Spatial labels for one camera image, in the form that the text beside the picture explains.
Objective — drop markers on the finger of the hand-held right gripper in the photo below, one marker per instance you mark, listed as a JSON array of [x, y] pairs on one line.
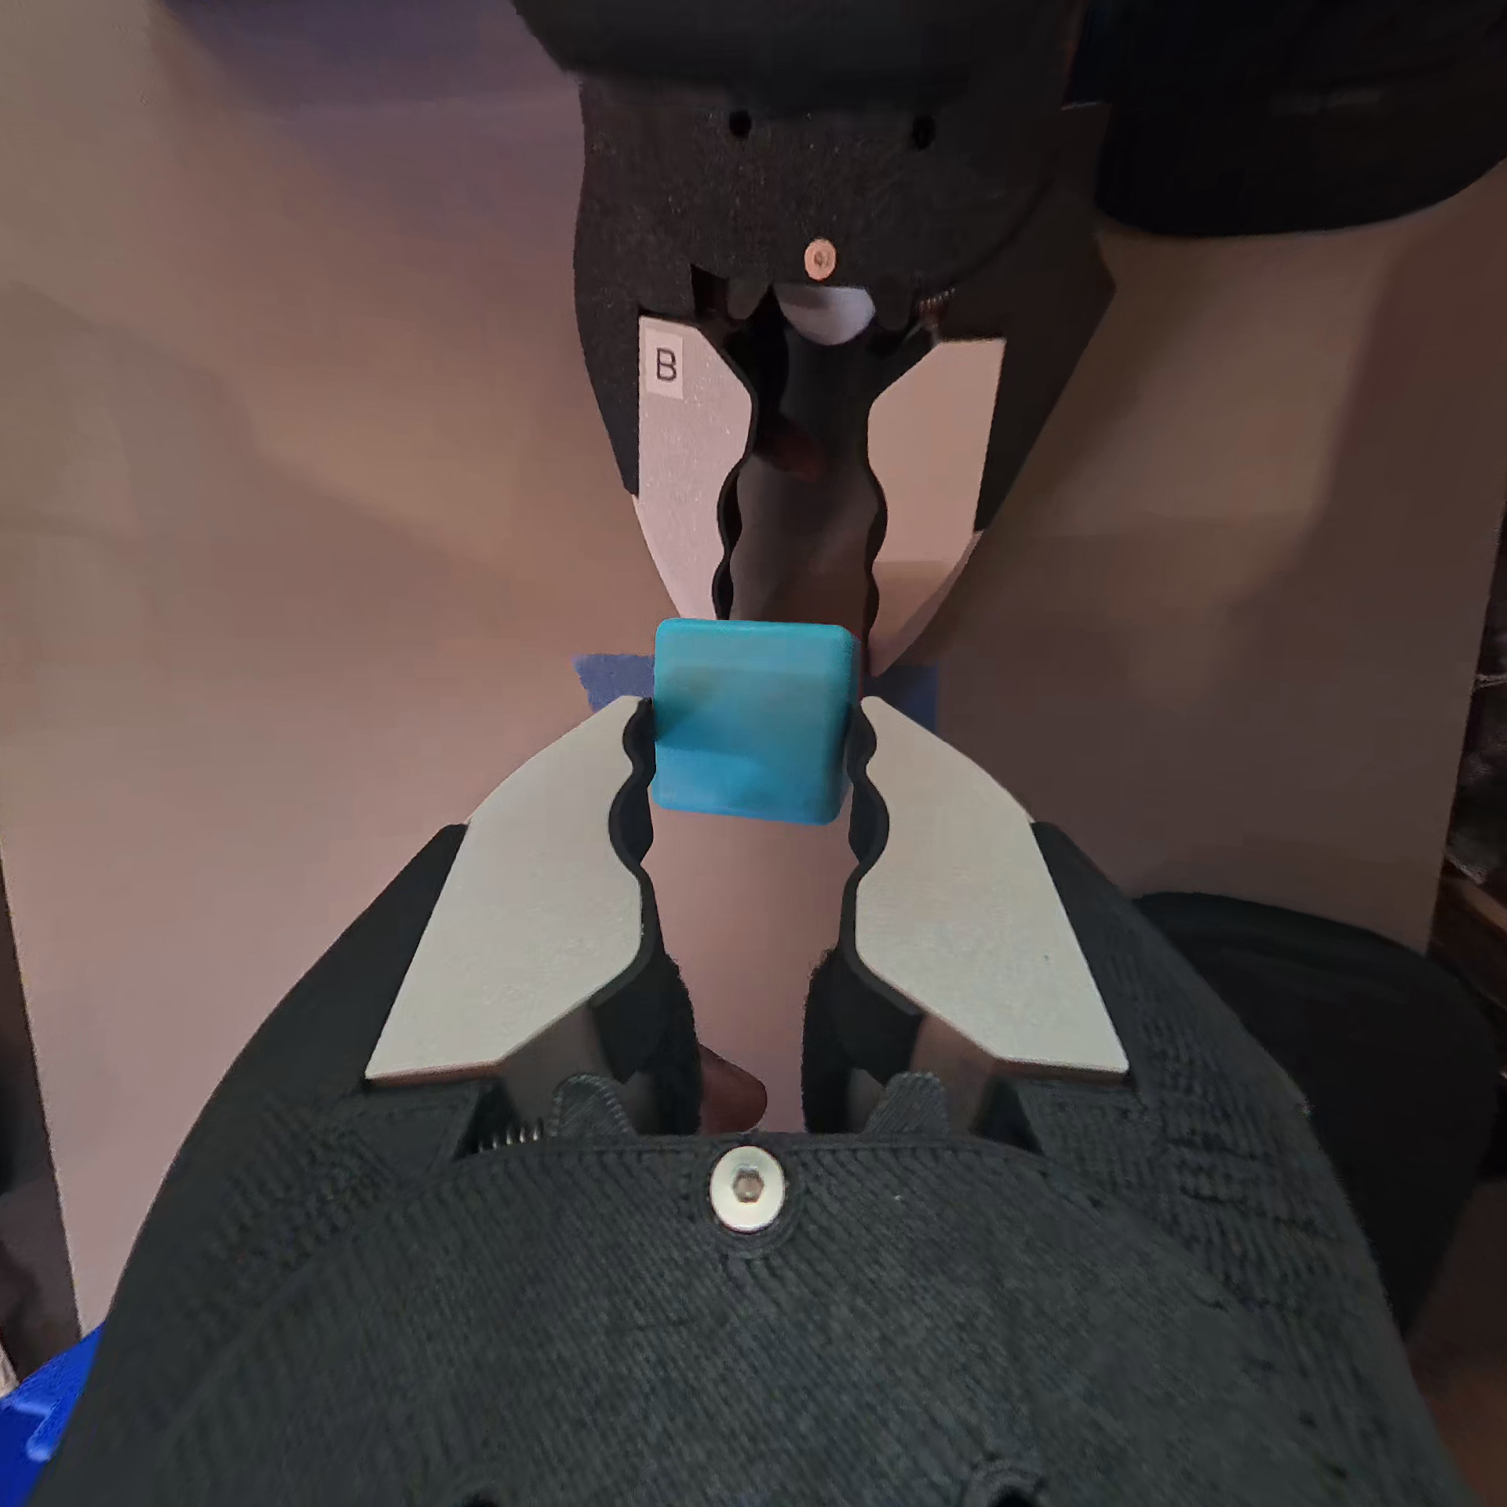
[[685, 448], [943, 472]]

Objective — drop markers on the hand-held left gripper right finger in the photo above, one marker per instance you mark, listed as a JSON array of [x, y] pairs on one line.
[[990, 931]]

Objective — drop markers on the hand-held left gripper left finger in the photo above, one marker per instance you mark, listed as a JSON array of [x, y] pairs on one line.
[[507, 931]]

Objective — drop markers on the teal foam cube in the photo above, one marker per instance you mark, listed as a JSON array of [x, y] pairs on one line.
[[751, 717]]

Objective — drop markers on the blue plastic bin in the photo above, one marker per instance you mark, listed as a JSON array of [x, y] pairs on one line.
[[37, 1437]]

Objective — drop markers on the blue tape strip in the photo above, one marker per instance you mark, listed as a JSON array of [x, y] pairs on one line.
[[604, 683]]

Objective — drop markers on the black textured armrest pad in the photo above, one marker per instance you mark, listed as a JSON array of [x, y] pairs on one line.
[[1320, 118], [1356, 1060]]

